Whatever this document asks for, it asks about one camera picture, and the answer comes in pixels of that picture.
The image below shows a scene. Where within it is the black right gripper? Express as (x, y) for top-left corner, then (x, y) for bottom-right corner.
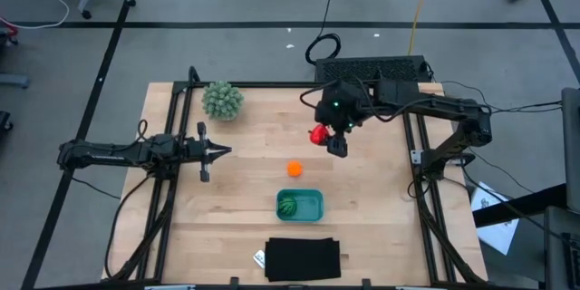
(314, 82), (364, 160)

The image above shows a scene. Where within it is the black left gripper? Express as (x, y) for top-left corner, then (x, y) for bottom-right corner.
(182, 121), (233, 183)

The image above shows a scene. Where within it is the red toy apple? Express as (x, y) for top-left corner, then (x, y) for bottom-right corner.
(308, 123), (332, 147)

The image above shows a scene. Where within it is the orange toy orange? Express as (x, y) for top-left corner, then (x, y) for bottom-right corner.
(286, 159), (305, 179)

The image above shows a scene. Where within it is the green striped toy watermelon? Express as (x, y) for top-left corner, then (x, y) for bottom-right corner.
(277, 196), (299, 218)

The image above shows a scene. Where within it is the artificial plant in patterned pot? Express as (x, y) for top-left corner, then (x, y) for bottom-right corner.
(201, 80), (246, 122)

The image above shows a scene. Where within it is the black perforated computer case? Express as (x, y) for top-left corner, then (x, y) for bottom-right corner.
(314, 54), (432, 84)

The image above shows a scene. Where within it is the teal plastic container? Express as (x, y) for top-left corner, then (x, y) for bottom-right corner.
(275, 188), (325, 224)

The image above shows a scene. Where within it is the black folded cloth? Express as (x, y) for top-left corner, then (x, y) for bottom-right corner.
(263, 236), (343, 284)

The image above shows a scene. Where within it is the white printed paper sheet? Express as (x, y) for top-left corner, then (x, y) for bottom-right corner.
(469, 180), (520, 256)

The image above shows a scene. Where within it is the grey equipment cabinet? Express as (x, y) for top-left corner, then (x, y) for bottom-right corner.
(560, 86), (580, 201)

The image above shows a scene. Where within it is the black coiled floor cable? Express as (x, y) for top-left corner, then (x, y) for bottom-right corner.
(286, 0), (343, 66)

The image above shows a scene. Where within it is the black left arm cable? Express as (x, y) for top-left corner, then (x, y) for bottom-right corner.
(134, 119), (151, 142)

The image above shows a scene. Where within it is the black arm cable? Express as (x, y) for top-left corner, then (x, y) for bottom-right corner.
(438, 78), (564, 115)
(134, 119), (151, 142)

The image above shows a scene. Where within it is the yellow hanging cable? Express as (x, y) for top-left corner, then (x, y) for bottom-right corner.
(406, 0), (438, 57)

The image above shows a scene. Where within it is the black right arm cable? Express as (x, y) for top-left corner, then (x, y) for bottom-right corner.
(438, 78), (564, 115)

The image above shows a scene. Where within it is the white floor cable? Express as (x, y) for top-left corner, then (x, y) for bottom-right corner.
(0, 0), (71, 31)

